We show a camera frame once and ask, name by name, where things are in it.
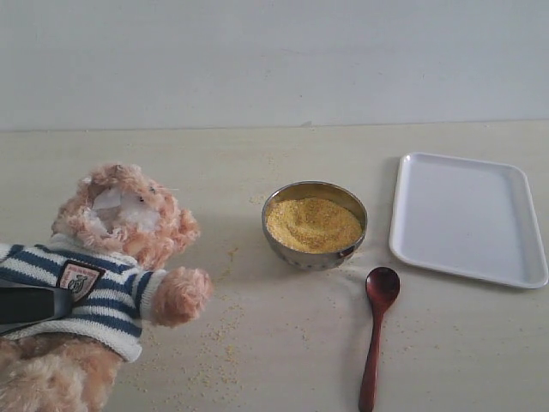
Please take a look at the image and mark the tan teddy bear striped sweater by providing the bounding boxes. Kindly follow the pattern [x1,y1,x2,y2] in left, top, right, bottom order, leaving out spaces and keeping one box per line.
[1,164,213,411]

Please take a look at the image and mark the dark red wooden spoon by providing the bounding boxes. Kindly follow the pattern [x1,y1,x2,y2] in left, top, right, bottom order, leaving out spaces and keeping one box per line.
[358,266,401,412]

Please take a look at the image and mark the steel bowl of yellow grain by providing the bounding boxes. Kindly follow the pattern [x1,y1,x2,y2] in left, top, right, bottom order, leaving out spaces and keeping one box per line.
[262,181,368,271]

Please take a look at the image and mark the white plastic tray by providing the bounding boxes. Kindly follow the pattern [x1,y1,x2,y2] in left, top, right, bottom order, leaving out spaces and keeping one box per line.
[389,152,548,289]

